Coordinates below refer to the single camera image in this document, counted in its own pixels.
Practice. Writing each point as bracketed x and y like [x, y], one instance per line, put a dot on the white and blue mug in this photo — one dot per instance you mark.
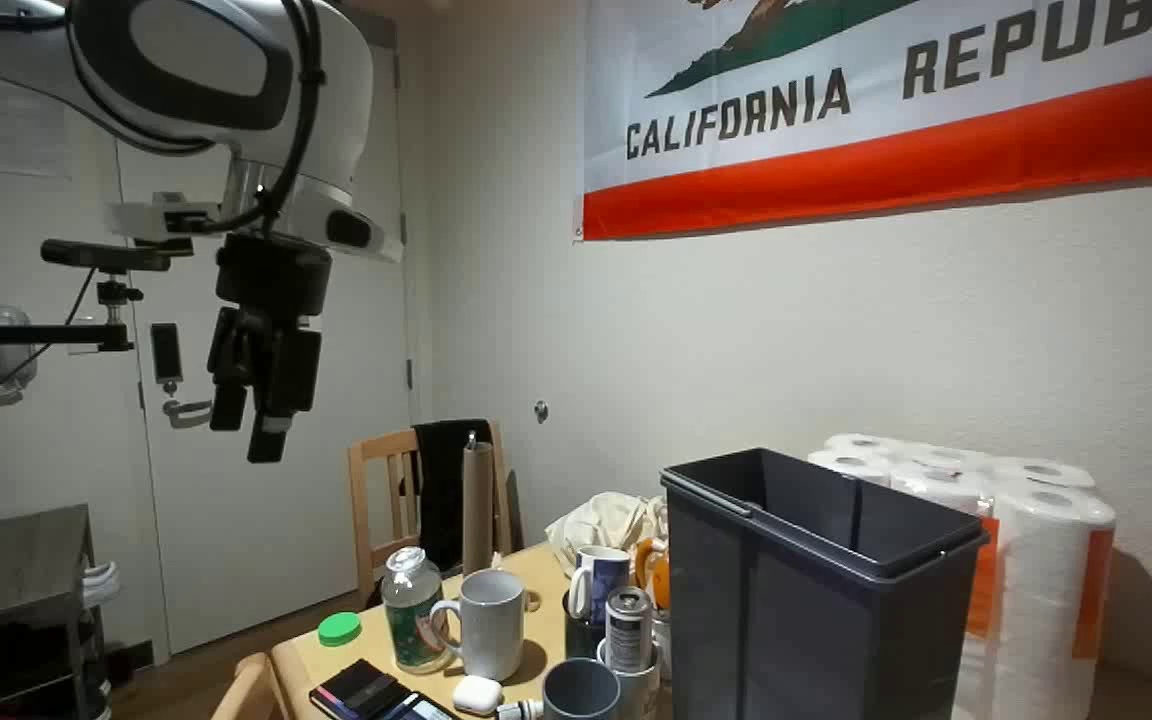
[596, 585]

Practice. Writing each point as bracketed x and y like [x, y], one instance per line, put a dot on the white door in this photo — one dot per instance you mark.
[269, 532]

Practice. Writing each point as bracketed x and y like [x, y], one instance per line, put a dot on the tan cardboard board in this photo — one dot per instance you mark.
[474, 502]

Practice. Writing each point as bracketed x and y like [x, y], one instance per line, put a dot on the clear wall suction hook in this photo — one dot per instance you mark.
[4, 351]

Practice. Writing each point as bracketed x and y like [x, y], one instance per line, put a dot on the orange packet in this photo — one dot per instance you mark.
[657, 572]

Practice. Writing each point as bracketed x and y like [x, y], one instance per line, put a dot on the black camera bar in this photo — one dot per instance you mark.
[102, 255]

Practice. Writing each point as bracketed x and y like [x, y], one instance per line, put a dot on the cream cloth bag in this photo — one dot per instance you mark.
[602, 520]

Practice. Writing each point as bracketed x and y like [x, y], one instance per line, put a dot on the light wooden chair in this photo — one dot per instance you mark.
[371, 507]

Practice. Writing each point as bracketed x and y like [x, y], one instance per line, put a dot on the dark grey trash bin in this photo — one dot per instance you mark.
[801, 614]

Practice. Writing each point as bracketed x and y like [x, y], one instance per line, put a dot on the white earbud case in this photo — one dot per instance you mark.
[479, 692]

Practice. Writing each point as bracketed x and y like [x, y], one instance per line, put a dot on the black door keypad lock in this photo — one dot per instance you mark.
[167, 351]

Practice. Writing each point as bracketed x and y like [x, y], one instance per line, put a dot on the paper towel roll pack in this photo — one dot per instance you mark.
[1040, 602]

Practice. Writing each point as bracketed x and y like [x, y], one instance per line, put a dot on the California Republic flag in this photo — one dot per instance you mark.
[898, 120]

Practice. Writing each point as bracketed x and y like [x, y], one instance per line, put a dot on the clear bottle with green label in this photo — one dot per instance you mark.
[408, 614]

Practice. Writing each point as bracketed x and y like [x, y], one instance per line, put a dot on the small wall door stopper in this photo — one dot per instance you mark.
[540, 410]

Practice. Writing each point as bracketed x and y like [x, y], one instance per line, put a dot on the black flat board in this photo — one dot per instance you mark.
[442, 495]

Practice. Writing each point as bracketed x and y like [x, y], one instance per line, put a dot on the white items on cabinet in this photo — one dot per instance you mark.
[97, 585]

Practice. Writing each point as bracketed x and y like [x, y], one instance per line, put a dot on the green round lid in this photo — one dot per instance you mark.
[337, 628]

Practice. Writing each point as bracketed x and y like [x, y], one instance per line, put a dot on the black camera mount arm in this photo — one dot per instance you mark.
[30, 332]

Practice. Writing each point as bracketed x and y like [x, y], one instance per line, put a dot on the grey ceramic mug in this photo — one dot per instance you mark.
[488, 624]

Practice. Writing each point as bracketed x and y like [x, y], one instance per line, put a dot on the silver drink can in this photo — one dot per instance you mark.
[625, 628]

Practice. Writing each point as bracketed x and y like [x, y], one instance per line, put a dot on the wooden chair backrest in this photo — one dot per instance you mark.
[246, 687]

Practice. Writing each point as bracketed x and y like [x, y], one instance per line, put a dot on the black wallet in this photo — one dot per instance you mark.
[362, 692]

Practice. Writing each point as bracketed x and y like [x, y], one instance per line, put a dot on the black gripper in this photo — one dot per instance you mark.
[272, 300]

